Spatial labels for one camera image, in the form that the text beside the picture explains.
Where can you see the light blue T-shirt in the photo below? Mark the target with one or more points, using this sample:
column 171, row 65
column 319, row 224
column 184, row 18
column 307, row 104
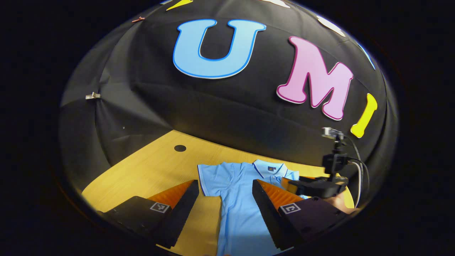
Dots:
column 234, row 213

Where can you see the small red cloth clip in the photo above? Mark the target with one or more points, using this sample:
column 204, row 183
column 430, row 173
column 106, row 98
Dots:
column 138, row 19

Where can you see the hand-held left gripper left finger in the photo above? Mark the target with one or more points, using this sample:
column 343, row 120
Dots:
column 183, row 213

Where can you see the small silver cloth clip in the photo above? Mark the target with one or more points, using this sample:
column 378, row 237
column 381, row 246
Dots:
column 93, row 95

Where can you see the black backdrop cloth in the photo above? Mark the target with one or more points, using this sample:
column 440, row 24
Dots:
column 227, row 106

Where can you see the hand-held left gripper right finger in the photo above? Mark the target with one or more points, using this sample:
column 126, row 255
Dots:
column 266, row 213

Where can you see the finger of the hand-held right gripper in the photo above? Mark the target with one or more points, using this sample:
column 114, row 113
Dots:
column 286, row 183

